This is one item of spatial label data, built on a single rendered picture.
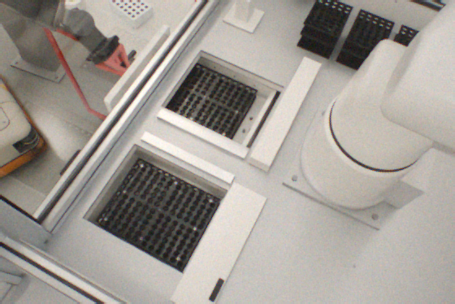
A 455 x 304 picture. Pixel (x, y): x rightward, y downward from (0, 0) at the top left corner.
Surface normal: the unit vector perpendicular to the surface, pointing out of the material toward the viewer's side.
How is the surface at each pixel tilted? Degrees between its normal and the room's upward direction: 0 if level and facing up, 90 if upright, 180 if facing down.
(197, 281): 0
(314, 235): 0
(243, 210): 0
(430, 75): 41
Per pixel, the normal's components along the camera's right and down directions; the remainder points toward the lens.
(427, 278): 0.05, -0.43
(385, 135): -0.42, 0.64
